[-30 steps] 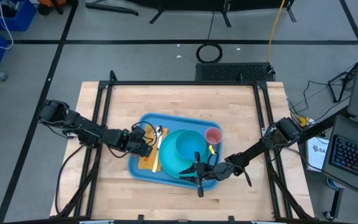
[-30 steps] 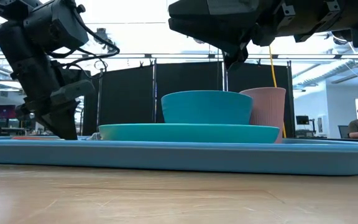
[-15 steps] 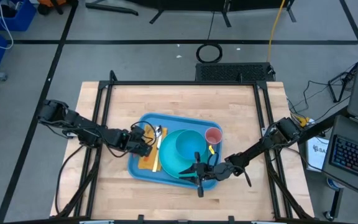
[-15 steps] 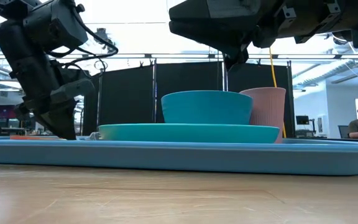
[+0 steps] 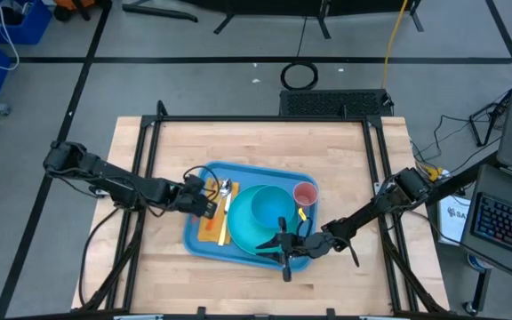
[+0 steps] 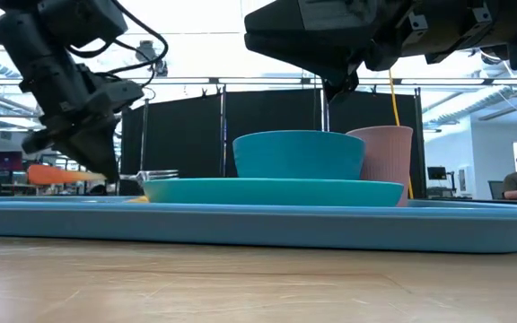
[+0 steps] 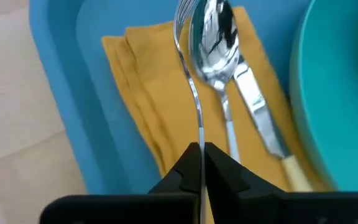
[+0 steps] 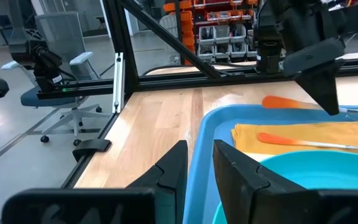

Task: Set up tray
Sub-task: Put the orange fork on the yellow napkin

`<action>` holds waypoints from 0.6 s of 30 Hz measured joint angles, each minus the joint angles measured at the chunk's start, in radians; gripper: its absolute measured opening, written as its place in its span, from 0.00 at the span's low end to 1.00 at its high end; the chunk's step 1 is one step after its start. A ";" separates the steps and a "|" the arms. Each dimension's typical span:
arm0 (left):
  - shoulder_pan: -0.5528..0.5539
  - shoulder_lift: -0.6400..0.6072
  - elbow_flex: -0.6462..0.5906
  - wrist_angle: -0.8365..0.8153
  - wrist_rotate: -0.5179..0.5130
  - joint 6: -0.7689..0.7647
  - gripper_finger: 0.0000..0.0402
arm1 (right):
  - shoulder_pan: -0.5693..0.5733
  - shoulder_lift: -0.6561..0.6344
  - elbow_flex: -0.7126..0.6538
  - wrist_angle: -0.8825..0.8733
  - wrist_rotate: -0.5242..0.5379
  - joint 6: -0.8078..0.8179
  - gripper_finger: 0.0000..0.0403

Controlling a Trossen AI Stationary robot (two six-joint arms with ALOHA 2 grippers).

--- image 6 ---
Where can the pink plastic cup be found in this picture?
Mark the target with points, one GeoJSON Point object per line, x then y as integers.
{"type": "Point", "coordinates": [388, 152]}

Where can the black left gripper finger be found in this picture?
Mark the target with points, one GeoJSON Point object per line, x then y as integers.
{"type": "Point", "coordinates": [97, 157]}

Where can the dark red monitor screen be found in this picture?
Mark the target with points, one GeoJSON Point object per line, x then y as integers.
{"type": "Point", "coordinates": [6, 161]}

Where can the black backdrop curtain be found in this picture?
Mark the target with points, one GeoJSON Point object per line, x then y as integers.
{"type": "Point", "coordinates": [177, 143]}

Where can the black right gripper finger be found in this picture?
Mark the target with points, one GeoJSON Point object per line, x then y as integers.
{"type": "Point", "coordinates": [312, 18]}
{"type": "Point", "coordinates": [321, 49]}

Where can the yellow cloth napkin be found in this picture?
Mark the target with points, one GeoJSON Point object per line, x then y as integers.
{"type": "Point", "coordinates": [137, 199]}

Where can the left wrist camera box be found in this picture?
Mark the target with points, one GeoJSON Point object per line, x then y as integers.
{"type": "Point", "coordinates": [119, 94]}

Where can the blue plastic bowl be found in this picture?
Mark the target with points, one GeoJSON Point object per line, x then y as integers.
{"type": "Point", "coordinates": [299, 154]}

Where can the blue plastic tray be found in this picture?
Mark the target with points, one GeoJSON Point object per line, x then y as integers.
{"type": "Point", "coordinates": [240, 224]}

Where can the teal plastic plate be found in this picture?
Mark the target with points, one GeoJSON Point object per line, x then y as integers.
{"type": "Point", "coordinates": [276, 192]}

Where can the small black monitor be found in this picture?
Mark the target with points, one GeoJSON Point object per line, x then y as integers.
{"type": "Point", "coordinates": [436, 172]}

